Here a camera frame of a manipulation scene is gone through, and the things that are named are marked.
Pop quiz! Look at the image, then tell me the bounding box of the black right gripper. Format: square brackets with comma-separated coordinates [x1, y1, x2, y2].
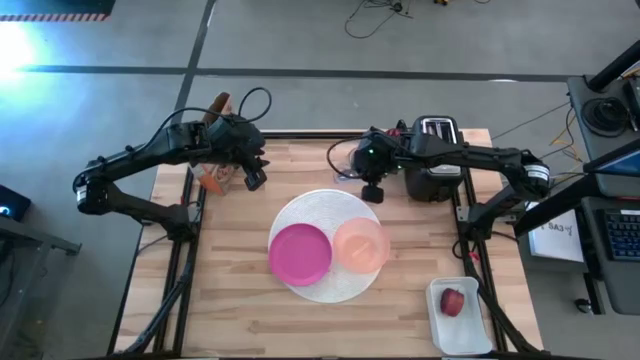
[353, 130, 404, 204]

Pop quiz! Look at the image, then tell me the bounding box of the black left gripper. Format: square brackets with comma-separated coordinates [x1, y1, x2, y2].
[219, 119, 272, 192]

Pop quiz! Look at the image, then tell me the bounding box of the pumpkin cereal box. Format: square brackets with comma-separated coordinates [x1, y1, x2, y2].
[188, 91, 239, 197]

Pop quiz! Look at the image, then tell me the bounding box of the peach plastic bowl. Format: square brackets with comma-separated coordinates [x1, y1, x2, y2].
[332, 217, 391, 275]

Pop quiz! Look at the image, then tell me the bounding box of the black two-slot toaster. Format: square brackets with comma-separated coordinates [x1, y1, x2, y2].
[403, 114, 467, 204]

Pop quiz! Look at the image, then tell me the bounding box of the pink plastic plate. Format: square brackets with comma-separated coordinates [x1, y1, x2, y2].
[268, 222, 333, 288]

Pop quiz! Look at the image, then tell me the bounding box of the red apple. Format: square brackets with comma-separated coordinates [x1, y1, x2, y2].
[439, 287, 466, 318]

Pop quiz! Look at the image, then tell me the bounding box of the white round woven placemat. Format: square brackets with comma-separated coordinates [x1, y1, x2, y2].
[268, 188, 384, 304]

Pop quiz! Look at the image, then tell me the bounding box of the white rectangular tray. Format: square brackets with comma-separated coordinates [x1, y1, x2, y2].
[424, 276, 494, 357]

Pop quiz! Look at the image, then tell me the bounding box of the white paper sheet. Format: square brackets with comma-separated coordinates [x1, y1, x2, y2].
[528, 219, 585, 264]

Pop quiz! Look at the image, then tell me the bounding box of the grey side desk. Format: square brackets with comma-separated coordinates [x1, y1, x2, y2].
[566, 74, 640, 316]

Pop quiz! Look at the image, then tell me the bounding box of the grey metal stand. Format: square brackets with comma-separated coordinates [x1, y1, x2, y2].
[0, 215, 82, 360]

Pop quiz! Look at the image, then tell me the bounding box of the laptop computer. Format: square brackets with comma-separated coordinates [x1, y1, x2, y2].
[582, 137, 640, 199]

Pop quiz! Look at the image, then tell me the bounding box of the black box with blue light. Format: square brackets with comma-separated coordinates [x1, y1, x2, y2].
[0, 184, 31, 224]

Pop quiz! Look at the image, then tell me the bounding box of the black keyboard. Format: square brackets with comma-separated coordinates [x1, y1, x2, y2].
[602, 208, 640, 262]

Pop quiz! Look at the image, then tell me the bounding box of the striped hazard floor mat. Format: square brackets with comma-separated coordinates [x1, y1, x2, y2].
[0, 0, 117, 23]

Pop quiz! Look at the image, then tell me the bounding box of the black pole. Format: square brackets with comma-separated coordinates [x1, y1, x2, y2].
[587, 38, 640, 94]

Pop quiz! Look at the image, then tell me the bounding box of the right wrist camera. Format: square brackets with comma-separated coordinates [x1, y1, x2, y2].
[357, 137, 384, 164]

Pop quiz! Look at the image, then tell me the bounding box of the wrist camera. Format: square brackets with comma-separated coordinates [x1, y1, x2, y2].
[357, 137, 384, 164]
[205, 115, 236, 144]

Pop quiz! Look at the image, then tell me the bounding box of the black table frame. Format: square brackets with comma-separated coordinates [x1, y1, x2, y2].
[107, 130, 546, 360]

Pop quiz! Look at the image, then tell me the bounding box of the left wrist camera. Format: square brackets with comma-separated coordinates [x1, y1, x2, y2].
[205, 115, 236, 144]

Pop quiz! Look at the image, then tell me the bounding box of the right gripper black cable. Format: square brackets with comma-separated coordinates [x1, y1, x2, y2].
[325, 135, 364, 181]

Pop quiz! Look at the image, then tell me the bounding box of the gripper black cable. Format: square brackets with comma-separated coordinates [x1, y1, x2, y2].
[325, 135, 364, 181]
[237, 86, 273, 124]

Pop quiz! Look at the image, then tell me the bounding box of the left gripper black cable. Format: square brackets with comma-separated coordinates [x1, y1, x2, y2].
[237, 86, 273, 124]

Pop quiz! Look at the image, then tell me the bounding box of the black floor cable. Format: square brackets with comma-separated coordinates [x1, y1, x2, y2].
[343, 0, 416, 40]

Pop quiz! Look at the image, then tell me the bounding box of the black cable coil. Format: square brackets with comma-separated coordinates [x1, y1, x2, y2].
[579, 95, 629, 133]

